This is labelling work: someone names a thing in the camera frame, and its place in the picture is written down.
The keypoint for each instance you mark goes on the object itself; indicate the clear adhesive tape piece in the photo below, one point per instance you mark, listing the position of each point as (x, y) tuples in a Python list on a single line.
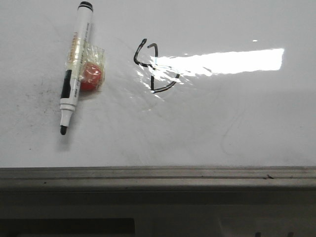
[(96, 55)]

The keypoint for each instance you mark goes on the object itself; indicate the white black whiteboard marker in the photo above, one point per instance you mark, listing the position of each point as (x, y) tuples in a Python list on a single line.
[(71, 84)]

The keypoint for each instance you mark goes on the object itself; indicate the red round magnet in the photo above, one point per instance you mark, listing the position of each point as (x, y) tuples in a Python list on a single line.
[(92, 77)]

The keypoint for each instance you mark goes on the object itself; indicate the white glossy whiteboard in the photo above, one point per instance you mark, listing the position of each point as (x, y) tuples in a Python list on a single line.
[(187, 82)]

